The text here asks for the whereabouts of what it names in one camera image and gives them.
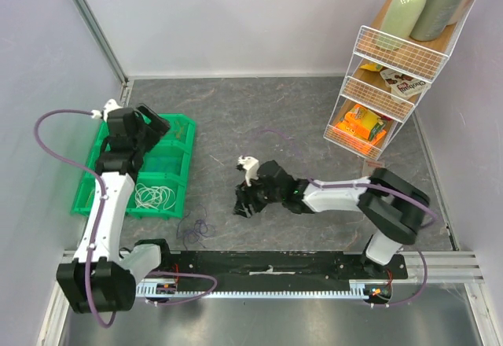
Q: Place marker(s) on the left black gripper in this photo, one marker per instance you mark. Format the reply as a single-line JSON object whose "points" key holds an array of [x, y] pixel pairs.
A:
{"points": [[156, 129]]}

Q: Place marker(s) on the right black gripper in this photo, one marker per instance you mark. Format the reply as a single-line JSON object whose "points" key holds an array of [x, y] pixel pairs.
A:
{"points": [[252, 193]]}

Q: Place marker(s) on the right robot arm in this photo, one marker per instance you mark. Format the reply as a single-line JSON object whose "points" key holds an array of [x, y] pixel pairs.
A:
{"points": [[394, 206]]}

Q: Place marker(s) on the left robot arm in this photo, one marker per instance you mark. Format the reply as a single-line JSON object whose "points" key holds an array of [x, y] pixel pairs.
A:
{"points": [[98, 279]]}

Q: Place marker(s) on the green compartment bin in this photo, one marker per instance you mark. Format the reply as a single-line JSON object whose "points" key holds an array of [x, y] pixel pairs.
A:
{"points": [[163, 179]]}

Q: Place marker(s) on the orange snack box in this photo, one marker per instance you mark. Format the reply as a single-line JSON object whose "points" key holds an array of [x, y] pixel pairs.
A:
{"points": [[361, 128]]}

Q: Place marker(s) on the small pink card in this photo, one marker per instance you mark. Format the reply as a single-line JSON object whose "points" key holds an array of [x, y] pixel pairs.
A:
{"points": [[372, 164]]}

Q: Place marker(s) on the yellow snack bag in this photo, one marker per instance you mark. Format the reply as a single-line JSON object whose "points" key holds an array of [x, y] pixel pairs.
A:
{"points": [[372, 67]]}

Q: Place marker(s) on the chobani yogurt pack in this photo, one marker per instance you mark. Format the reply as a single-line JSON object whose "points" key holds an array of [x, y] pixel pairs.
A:
{"points": [[402, 85]]}

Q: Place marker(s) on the light green spray bottle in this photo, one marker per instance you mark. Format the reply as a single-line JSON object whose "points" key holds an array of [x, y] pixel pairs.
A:
{"points": [[398, 23]]}

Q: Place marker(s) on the dark green bottle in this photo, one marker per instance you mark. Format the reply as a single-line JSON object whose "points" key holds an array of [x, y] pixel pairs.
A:
{"points": [[434, 19]]}

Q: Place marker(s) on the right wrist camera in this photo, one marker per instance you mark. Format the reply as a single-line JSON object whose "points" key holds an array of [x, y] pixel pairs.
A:
{"points": [[249, 165]]}

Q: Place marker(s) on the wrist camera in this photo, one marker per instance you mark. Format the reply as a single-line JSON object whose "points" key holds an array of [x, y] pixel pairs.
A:
{"points": [[249, 165], [110, 105]]}

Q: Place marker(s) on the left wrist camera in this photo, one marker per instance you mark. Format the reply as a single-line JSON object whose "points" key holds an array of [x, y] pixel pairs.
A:
{"points": [[110, 105]]}

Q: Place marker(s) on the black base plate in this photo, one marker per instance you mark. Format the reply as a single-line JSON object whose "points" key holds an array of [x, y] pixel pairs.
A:
{"points": [[275, 271]]}

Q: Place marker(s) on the white wire shelf rack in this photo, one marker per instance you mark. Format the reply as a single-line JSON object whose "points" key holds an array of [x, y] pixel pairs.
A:
{"points": [[421, 60]]}

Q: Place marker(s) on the aluminium rail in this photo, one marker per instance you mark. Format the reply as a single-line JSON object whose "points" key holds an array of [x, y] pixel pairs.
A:
{"points": [[425, 267]]}

